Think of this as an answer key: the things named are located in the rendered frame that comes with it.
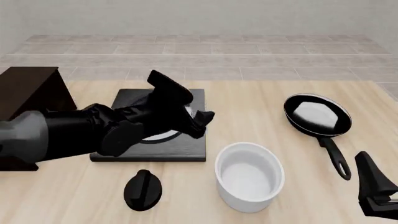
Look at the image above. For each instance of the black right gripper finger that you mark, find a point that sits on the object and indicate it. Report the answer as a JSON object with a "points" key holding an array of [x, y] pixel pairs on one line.
{"points": [[370, 179]]}

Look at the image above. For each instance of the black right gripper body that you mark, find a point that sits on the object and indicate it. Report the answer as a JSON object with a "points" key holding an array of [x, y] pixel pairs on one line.
{"points": [[381, 207]]}

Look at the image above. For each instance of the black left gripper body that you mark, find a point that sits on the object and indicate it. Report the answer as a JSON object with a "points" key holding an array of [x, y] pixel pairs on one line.
{"points": [[169, 93]]}

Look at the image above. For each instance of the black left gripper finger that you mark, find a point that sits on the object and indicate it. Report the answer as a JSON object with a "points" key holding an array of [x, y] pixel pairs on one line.
{"points": [[204, 117], [196, 132]]}

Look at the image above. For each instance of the grey and black left robot arm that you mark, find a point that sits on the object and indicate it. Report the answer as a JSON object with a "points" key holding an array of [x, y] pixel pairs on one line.
{"points": [[65, 133]]}

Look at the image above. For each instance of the white bowl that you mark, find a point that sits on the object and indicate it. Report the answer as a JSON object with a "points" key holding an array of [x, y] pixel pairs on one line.
{"points": [[248, 177]]}

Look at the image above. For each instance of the dark brown wooden cabinet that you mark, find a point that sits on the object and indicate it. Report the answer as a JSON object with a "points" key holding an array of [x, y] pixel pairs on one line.
{"points": [[28, 88]]}

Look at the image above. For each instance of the flat black stove plate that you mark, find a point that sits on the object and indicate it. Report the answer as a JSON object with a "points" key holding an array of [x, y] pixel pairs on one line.
{"points": [[174, 149]]}

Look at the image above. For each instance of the black frying pan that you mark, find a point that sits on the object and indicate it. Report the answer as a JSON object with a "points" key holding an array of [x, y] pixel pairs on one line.
{"points": [[311, 130]]}

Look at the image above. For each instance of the round black stove knob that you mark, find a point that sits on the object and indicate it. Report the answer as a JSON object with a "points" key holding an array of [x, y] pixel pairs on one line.
{"points": [[143, 191]]}

